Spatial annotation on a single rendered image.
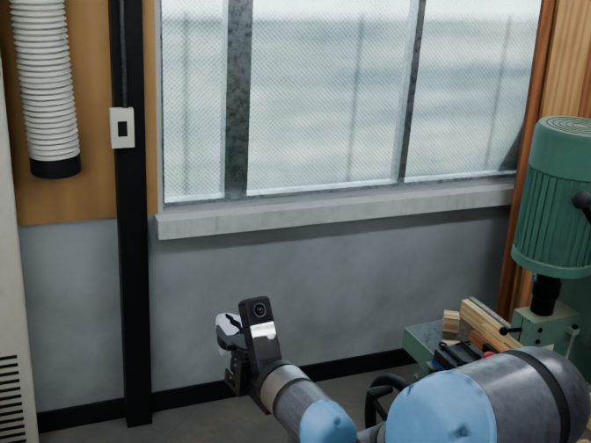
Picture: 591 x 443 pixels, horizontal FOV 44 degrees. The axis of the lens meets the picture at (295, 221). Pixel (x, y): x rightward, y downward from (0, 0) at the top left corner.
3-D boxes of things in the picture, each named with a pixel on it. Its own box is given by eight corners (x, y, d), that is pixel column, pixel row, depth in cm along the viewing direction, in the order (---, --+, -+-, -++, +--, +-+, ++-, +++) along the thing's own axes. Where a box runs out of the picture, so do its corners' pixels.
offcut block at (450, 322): (442, 331, 188) (444, 317, 186) (441, 323, 191) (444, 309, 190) (457, 333, 187) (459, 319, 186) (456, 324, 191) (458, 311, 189)
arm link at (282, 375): (274, 382, 102) (323, 372, 106) (259, 366, 106) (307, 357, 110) (270, 428, 105) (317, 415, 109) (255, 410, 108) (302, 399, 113)
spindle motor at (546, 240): (493, 251, 164) (518, 116, 152) (554, 242, 171) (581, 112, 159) (548, 286, 149) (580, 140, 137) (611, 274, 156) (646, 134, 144)
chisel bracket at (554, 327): (507, 340, 169) (513, 308, 166) (553, 330, 175) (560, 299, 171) (528, 357, 163) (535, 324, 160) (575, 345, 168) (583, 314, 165)
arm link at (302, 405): (310, 481, 96) (314, 428, 93) (271, 434, 105) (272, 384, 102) (359, 462, 100) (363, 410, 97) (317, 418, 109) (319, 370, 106)
